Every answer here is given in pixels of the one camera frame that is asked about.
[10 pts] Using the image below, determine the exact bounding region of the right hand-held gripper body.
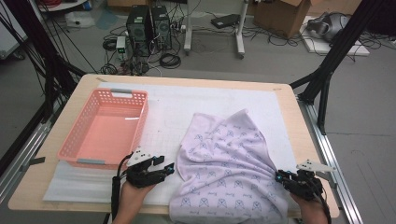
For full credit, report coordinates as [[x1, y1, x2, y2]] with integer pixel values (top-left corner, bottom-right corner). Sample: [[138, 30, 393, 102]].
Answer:
[[284, 159, 337, 202]]

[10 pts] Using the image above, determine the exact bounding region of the white cabinet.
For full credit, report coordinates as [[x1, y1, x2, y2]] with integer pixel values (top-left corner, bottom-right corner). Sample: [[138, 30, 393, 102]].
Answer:
[[0, 6, 29, 60]]

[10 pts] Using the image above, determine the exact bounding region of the black flat device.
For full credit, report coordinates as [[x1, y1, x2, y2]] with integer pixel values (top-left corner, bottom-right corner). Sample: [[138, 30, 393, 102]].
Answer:
[[210, 13, 241, 30]]

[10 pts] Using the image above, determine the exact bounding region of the black frame post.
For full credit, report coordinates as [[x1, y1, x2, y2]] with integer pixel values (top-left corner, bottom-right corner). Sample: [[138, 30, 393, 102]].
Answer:
[[289, 0, 386, 135], [0, 0, 87, 120]]

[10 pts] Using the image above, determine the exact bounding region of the black computer tower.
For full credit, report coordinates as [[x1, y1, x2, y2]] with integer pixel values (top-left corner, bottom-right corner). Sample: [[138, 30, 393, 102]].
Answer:
[[125, 4, 153, 57], [150, 5, 173, 50]]

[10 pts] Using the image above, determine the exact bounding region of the lilac printed towel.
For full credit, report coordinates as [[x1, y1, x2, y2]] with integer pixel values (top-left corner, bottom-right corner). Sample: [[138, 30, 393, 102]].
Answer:
[[168, 108, 290, 224]]

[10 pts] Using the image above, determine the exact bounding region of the person's left hand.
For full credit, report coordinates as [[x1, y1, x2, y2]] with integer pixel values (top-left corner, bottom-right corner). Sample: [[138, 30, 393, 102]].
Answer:
[[116, 181, 157, 216]]

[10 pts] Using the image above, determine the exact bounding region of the open cardboard box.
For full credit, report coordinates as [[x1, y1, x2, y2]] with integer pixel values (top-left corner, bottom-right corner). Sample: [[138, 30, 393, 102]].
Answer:
[[253, 0, 316, 39]]

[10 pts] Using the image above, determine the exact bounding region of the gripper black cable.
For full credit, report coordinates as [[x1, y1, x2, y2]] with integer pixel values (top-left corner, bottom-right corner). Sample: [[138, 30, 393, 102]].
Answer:
[[110, 152, 135, 222], [314, 186, 332, 224]]

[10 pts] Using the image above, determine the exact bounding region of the white foam board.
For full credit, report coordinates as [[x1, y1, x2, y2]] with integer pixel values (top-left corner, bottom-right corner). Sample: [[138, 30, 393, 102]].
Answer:
[[300, 15, 372, 57]]

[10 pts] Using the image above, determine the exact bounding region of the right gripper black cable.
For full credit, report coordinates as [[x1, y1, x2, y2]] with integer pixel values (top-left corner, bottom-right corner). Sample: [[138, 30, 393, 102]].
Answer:
[[314, 186, 332, 224]]

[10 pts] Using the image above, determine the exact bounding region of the white-legged desk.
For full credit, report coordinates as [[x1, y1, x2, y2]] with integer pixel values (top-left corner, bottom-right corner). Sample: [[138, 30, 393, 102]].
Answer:
[[183, 0, 250, 59]]

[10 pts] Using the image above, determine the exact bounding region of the coiled black cable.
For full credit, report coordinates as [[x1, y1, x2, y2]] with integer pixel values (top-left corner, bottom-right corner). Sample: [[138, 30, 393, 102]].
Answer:
[[159, 52, 182, 70]]

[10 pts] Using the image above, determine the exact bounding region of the white round table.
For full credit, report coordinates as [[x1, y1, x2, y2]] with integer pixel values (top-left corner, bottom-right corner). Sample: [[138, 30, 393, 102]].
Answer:
[[36, 0, 88, 13]]

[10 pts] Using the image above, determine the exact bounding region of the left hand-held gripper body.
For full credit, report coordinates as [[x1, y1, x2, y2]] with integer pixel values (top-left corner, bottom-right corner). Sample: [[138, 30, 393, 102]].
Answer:
[[125, 146, 161, 189]]

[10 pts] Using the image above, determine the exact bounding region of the aluminium rail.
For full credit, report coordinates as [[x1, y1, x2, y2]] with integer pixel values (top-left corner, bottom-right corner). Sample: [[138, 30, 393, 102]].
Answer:
[[0, 104, 64, 203], [297, 92, 363, 224]]

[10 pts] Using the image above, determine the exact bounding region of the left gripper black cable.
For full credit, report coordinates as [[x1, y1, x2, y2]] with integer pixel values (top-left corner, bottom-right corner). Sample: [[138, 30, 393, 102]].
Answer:
[[110, 152, 135, 222]]

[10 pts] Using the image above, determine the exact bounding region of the person's right hand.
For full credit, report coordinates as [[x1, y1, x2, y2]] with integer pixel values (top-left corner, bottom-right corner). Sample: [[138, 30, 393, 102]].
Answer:
[[290, 193, 328, 218]]

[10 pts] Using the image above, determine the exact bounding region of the white box with green light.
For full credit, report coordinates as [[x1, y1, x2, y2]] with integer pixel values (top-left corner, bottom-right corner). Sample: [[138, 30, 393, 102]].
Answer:
[[115, 35, 127, 60]]

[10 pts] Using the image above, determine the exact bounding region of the grey rounded device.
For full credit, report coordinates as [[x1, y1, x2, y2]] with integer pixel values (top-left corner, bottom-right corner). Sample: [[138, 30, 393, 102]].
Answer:
[[306, 11, 350, 43]]

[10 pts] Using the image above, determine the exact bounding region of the clear plastic bag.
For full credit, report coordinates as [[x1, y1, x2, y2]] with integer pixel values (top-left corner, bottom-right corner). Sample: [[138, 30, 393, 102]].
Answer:
[[64, 10, 96, 29]]

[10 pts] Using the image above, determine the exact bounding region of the pink plastic basket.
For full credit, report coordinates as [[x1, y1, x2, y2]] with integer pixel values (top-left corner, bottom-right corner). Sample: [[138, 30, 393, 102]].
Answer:
[[57, 88, 149, 171]]

